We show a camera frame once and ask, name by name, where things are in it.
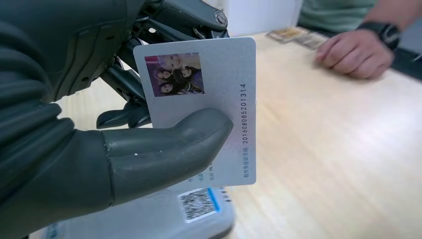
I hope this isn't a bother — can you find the white photo ID card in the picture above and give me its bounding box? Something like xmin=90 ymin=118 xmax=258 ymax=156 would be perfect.
xmin=132 ymin=37 xmax=257 ymax=192

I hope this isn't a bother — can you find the black wristwatch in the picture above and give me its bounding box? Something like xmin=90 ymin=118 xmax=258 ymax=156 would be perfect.
xmin=356 ymin=20 xmax=402 ymax=51

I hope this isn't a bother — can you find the person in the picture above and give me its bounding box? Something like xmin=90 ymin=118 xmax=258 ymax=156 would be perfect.
xmin=297 ymin=0 xmax=422 ymax=82

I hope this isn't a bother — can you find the grey card reader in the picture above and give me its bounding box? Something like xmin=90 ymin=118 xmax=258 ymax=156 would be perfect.
xmin=29 ymin=187 xmax=237 ymax=239

